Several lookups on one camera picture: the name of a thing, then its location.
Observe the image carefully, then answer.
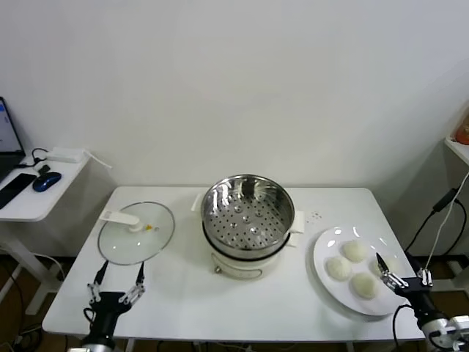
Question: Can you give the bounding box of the white side desk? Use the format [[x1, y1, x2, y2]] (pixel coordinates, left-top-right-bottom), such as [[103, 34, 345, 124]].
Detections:
[[0, 153, 92, 316]]

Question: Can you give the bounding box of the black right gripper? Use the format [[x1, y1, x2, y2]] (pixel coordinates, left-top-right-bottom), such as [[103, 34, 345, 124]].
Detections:
[[376, 251, 441, 324]]

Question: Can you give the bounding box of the white round plate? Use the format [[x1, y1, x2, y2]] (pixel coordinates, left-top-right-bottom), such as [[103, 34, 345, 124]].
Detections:
[[312, 226, 412, 317]]

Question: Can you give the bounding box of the black laptop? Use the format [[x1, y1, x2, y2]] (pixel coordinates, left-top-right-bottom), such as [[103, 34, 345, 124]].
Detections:
[[0, 96, 27, 184]]

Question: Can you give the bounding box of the white shelf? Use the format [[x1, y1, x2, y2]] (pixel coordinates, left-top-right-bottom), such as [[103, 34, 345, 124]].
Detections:
[[443, 136, 469, 166]]

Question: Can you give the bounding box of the stainless steel steamer basket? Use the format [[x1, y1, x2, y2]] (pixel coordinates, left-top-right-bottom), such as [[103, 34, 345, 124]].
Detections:
[[191, 173, 306, 258]]

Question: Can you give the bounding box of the long white hanging cable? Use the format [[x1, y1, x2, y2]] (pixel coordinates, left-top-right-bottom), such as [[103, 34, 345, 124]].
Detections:
[[426, 168, 469, 271]]

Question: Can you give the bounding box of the white rectangular box device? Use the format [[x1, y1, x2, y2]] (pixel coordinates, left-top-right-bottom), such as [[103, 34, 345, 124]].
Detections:
[[45, 146, 90, 164]]

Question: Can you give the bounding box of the black smartphone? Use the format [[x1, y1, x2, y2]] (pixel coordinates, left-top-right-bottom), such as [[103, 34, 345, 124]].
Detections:
[[0, 172, 37, 210]]

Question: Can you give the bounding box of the blue computer mouse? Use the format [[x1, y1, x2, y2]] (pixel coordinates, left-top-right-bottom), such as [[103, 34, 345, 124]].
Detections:
[[32, 171, 62, 193]]

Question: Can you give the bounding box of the black cable with small plug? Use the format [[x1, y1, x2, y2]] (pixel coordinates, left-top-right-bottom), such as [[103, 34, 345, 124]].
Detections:
[[14, 147, 51, 175]]

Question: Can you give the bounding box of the orange packaged item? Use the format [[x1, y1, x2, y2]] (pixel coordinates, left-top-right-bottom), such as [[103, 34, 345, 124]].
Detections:
[[454, 111, 469, 145]]

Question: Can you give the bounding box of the white floor cable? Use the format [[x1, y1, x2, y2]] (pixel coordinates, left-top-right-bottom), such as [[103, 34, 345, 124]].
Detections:
[[34, 252, 67, 282]]

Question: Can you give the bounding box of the white steamed baozi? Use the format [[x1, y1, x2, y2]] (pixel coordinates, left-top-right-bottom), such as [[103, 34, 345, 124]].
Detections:
[[325, 256, 353, 282], [368, 254, 402, 278], [350, 272, 381, 300], [342, 240, 369, 264]]

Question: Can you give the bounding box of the cream electric pot base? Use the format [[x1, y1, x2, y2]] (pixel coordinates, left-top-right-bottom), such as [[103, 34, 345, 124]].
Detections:
[[202, 223, 302, 282]]

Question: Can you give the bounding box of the thin white cable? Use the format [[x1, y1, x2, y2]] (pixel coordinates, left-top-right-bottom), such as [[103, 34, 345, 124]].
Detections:
[[84, 149, 114, 169]]

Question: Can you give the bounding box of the glass lid with white handle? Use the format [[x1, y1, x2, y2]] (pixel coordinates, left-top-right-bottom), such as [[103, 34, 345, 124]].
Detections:
[[97, 200, 176, 265]]

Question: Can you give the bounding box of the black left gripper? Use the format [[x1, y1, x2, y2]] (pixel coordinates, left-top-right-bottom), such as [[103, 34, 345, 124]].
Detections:
[[86, 260, 147, 337]]

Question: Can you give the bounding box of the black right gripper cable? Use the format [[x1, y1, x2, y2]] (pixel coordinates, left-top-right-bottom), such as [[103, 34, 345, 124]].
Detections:
[[392, 304, 415, 348]]

